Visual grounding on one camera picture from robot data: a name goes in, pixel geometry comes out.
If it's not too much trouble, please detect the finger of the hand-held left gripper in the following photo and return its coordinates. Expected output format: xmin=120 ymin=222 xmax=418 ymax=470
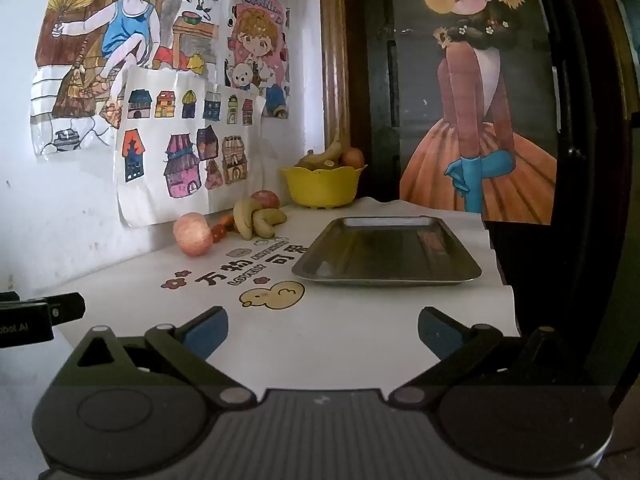
xmin=47 ymin=292 xmax=86 ymax=329

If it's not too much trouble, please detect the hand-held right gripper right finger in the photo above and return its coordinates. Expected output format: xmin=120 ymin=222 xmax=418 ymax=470
xmin=387 ymin=306 xmax=566 ymax=408

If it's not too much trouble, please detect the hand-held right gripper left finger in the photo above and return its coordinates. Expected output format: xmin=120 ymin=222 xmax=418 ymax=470
xmin=65 ymin=305 xmax=253 ymax=408

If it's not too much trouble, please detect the metal tray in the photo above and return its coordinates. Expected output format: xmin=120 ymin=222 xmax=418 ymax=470
xmin=291 ymin=216 xmax=482 ymax=287

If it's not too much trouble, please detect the pale pink apple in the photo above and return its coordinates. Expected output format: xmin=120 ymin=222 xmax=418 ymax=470
xmin=172 ymin=212 xmax=214 ymax=258

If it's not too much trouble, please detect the bunch of bananas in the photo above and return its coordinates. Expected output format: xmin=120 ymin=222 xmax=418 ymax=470
xmin=233 ymin=196 xmax=288 ymax=241

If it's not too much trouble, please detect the dark red apple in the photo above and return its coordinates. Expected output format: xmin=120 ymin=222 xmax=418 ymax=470
xmin=250 ymin=189 xmax=281 ymax=211

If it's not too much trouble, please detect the white printed tablecloth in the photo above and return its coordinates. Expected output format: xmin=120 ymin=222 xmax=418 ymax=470
xmin=30 ymin=197 xmax=523 ymax=396

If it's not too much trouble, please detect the colourful houses drawing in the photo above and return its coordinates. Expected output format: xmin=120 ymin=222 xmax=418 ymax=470
xmin=114 ymin=64 xmax=267 ymax=228

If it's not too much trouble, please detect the yellow plastic bowl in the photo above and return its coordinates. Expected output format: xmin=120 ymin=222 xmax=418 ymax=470
xmin=280 ymin=164 xmax=368 ymax=209

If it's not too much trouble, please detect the long banana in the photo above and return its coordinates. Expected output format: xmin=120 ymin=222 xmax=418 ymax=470
xmin=300 ymin=130 xmax=345 ymax=170

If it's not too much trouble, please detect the girl in orange dress poster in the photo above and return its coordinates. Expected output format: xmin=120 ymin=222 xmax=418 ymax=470
xmin=392 ymin=0 xmax=558 ymax=226

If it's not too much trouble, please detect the boy with fan drawing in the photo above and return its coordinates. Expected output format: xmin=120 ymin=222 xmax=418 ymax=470
xmin=30 ymin=0 xmax=231 ymax=157

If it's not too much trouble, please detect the pink cartoon child poster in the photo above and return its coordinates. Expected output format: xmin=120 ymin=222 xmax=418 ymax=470
xmin=223 ymin=0 xmax=291 ymax=120

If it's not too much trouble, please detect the wooden post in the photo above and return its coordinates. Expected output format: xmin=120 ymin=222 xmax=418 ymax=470
xmin=320 ymin=0 xmax=351 ymax=157

